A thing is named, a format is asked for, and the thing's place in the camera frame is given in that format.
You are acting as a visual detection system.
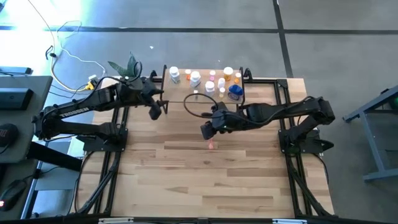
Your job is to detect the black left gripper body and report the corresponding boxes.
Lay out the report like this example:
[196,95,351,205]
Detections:
[141,77,163,121]

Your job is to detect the dark flat tablet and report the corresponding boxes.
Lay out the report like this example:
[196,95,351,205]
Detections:
[0,66,34,76]

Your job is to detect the silver bracket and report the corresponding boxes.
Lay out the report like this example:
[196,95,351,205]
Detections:
[98,217,134,224]
[272,218,308,224]

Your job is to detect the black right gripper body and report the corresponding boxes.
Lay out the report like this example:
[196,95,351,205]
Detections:
[200,102,233,141]

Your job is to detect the round black device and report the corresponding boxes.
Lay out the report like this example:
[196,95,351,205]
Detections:
[0,123,19,147]

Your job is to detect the black aluminium table frame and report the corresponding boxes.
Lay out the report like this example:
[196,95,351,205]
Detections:
[74,67,335,218]

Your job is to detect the blue Tums bottle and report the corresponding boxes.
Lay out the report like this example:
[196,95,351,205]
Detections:
[227,84,244,102]

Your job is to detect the black computer mouse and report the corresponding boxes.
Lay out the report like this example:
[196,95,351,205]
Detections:
[0,179,27,212]

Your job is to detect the black rectangular device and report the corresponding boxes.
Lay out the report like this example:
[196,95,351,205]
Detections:
[0,88,34,111]

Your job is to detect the white floor cable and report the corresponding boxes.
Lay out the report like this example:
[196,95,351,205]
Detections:
[27,0,106,93]

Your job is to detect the grey desk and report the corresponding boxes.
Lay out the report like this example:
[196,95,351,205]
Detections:
[0,74,83,172]

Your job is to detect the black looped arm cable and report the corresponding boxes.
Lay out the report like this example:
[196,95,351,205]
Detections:
[182,92,220,119]

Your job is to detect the wooden shelf with black frame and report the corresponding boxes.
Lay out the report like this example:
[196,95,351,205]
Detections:
[159,64,246,116]

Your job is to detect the white bottle light-blue label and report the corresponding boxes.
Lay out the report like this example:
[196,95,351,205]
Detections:
[189,70,202,88]

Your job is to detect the white melatonin bottle teal bands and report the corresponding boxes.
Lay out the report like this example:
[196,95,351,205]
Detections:
[169,66,181,84]
[204,80,216,96]

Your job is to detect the blue-grey metal table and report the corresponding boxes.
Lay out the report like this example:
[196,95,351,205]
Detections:
[343,85,398,183]

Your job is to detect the snake plant in white pot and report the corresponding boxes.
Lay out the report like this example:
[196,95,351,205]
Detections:
[107,51,144,78]

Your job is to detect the black floor cable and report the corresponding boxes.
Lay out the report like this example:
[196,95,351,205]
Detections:
[45,20,83,62]

